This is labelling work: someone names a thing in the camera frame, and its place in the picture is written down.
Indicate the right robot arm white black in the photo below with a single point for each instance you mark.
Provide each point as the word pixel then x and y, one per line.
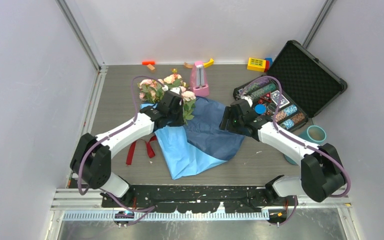
pixel 322 174

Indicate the yellow toy block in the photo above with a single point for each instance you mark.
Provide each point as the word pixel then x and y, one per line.
pixel 257 64

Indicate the teal cylindrical vase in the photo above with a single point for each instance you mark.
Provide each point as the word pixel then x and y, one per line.
pixel 314 134

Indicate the orange red block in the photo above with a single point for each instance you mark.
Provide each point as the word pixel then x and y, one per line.
pixel 148 62

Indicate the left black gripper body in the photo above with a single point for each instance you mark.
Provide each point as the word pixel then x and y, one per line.
pixel 175 117

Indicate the black poker chip case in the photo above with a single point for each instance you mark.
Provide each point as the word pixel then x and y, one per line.
pixel 305 81

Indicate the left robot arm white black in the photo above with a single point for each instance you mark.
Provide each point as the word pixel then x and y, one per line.
pixel 93 155

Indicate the yellow curved block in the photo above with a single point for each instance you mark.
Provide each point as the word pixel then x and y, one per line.
pixel 209 63

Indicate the blue round chip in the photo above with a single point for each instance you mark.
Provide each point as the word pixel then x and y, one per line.
pixel 260 109

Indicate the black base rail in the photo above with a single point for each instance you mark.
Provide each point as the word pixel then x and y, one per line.
pixel 198 199

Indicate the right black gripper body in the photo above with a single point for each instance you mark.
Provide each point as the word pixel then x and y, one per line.
pixel 234 124

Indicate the blue toy block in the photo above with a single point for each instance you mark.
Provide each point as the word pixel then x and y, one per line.
pixel 269 60

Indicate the pink flower bouquet blue wrap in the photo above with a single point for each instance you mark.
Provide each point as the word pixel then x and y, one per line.
pixel 152 91

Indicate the playing card deck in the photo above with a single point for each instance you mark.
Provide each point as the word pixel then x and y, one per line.
pixel 279 99

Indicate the dark blue wrapping paper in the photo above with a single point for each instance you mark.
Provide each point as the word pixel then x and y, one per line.
pixel 200 144

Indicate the wooden curved block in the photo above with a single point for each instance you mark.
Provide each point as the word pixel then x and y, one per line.
pixel 188 65

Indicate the pink metronome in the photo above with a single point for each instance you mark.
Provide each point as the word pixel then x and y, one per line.
pixel 198 80

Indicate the small wooden block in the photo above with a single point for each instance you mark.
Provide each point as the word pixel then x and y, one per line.
pixel 151 68

